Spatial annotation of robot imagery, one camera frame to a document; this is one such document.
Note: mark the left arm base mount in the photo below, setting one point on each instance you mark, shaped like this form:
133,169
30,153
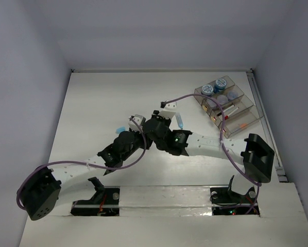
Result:
104,202

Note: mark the clear pencil shaped eraser case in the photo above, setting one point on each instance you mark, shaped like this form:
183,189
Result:
242,125

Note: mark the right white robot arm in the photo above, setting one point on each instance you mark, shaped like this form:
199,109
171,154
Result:
252,157

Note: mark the clear tiered organizer box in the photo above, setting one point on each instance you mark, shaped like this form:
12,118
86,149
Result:
247,113

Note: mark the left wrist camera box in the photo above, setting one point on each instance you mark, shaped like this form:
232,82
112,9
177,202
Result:
136,121

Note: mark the blue pencil shaped highlighter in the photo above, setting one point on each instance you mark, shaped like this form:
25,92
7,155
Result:
179,120

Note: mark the red capped white marker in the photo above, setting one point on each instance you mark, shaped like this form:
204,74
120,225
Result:
231,113

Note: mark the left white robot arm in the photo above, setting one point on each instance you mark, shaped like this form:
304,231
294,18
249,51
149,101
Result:
46,186

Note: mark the clear purple clip jar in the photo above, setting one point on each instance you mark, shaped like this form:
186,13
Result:
222,99

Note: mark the blue lidded jar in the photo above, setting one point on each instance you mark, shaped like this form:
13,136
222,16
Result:
207,90
220,84

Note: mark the blue eraser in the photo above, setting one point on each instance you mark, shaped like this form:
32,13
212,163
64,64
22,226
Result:
120,130

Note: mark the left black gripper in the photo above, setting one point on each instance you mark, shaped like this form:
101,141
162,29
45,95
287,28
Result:
140,136

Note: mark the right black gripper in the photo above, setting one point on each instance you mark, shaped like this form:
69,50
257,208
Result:
158,118

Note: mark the black capped white marker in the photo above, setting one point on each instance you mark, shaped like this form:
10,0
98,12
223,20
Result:
228,106

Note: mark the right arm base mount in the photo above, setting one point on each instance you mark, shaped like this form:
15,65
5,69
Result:
225,202

